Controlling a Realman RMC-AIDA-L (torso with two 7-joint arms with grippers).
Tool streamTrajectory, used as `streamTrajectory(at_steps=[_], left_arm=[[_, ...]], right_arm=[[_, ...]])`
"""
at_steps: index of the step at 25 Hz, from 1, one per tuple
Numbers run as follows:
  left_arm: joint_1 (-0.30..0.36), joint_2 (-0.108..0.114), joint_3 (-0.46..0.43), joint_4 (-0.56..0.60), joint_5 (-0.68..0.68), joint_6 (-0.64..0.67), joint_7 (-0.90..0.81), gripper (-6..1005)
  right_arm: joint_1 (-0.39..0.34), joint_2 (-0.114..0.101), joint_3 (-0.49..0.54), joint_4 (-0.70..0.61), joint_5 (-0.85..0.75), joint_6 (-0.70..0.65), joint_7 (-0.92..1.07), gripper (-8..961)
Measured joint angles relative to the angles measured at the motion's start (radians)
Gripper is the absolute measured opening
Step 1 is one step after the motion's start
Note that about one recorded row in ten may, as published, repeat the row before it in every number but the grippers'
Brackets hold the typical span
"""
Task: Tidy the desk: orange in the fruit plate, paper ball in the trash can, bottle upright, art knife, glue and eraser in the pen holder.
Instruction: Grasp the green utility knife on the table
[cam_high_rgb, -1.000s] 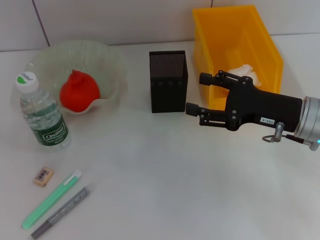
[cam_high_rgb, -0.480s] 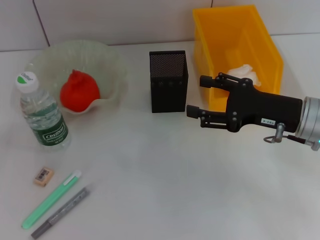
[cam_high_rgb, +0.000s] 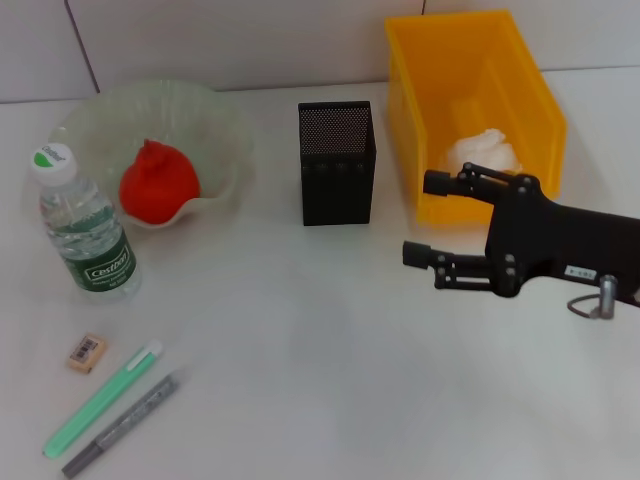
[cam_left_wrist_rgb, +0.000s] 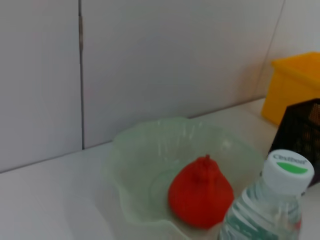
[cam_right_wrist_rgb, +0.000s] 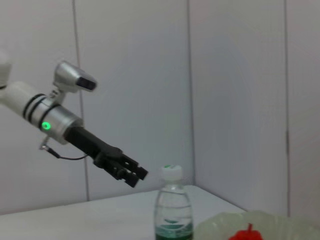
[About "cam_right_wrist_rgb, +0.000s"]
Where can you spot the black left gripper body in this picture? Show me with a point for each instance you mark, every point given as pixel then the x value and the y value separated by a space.
pixel 92 146

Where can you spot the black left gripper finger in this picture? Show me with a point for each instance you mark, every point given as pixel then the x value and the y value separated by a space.
pixel 125 178
pixel 135 168

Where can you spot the clear green-label water bottle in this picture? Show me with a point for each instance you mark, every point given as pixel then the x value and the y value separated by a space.
pixel 175 212

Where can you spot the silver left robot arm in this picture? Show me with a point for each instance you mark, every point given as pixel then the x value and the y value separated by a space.
pixel 37 110

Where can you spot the green glass fruit plate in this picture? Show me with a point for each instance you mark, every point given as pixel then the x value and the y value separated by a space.
pixel 220 225

